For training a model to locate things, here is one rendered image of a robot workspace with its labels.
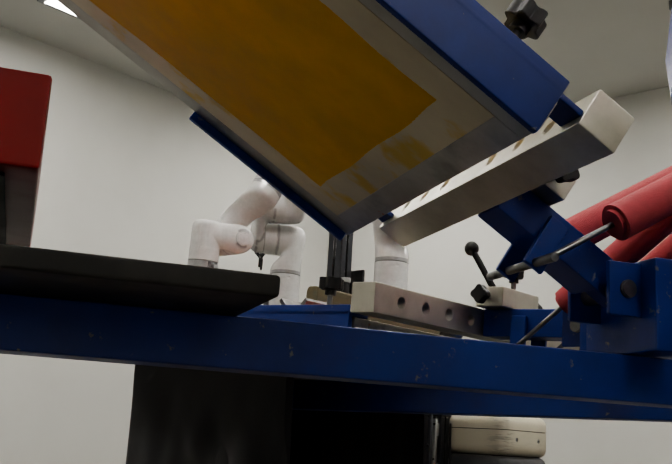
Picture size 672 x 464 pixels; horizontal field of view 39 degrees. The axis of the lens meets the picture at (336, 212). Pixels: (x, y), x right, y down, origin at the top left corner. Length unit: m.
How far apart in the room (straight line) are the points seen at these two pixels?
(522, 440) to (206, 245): 1.24
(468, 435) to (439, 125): 2.08
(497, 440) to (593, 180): 3.40
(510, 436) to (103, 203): 3.64
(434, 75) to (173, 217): 5.42
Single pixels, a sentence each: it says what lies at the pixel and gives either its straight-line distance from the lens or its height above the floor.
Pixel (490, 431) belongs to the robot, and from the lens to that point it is 3.02.
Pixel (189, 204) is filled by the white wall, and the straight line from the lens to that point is 6.46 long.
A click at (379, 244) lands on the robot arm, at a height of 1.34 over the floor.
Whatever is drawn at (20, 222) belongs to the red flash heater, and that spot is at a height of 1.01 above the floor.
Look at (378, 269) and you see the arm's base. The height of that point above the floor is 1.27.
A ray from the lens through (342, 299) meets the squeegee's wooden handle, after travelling 1.86.
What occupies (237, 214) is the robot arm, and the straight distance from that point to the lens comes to 2.51.
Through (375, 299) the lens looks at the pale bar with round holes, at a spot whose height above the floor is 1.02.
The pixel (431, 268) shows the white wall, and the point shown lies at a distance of 6.71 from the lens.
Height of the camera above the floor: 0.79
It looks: 14 degrees up
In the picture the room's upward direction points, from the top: 4 degrees clockwise
